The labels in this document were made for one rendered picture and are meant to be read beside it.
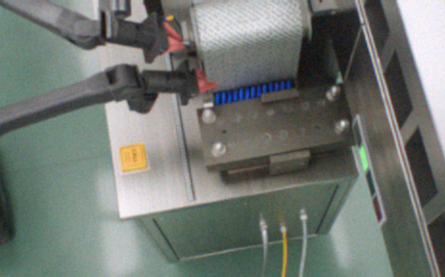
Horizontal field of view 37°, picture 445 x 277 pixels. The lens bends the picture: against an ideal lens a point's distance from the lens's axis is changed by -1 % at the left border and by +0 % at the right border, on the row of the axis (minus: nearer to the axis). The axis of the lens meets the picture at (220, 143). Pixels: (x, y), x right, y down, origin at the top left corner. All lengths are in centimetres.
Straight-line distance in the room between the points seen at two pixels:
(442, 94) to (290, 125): 68
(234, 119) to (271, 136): 11
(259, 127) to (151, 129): 33
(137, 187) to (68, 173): 106
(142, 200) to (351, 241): 113
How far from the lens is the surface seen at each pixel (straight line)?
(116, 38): 147
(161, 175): 183
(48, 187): 286
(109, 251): 274
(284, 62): 168
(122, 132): 189
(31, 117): 163
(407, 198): 129
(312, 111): 174
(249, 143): 171
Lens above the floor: 263
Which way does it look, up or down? 70 degrees down
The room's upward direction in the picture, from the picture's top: 8 degrees counter-clockwise
